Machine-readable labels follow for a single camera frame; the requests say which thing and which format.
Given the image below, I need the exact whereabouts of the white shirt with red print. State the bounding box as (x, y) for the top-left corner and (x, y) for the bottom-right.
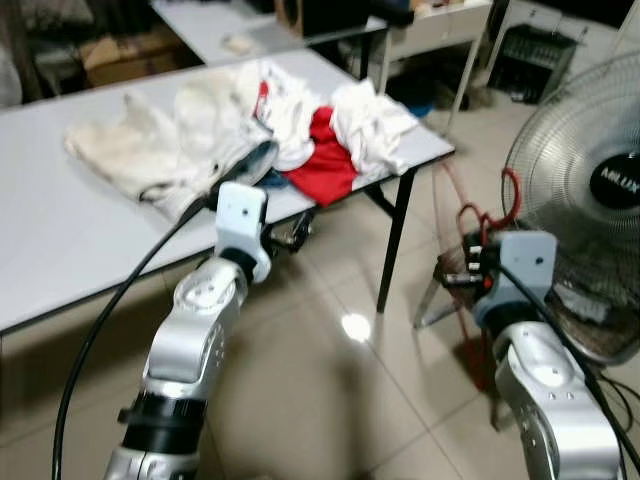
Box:
(240, 60), (321, 171)

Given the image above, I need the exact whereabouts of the grey MILUX standing fan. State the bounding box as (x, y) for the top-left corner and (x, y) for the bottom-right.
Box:
(500, 52), (640, 366)

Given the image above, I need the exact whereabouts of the blue object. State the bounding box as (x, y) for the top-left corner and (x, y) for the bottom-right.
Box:
(398, 92), (438, 119)

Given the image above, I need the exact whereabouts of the brown and black speaker box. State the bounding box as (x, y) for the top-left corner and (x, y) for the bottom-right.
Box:
(275, 0), (376, 39)

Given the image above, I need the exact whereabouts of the black crate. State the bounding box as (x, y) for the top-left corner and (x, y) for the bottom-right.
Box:
(487, 25), (563, 106)

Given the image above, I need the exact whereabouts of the small white table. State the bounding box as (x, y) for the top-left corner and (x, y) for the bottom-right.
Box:
(150, 0), (416, 81)

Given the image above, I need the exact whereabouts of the white table with black legs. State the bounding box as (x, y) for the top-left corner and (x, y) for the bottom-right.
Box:
(0, 48), (456, 336)

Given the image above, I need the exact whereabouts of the brown cardboard carton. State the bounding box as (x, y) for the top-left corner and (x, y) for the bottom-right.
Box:
(80, 30), (189, 89)

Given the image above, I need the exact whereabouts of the white desk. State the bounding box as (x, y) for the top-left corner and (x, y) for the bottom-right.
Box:
(385, 0), (501, 136)

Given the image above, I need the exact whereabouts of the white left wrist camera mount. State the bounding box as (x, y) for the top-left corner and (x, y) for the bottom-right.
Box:
(215, 182), (272, 284)

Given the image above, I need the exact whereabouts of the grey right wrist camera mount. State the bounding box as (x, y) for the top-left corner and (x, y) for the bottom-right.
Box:
(475, 232), (559, 326)

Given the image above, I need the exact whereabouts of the black fan cable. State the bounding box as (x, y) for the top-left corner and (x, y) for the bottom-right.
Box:
(595, 375), (640, 441)

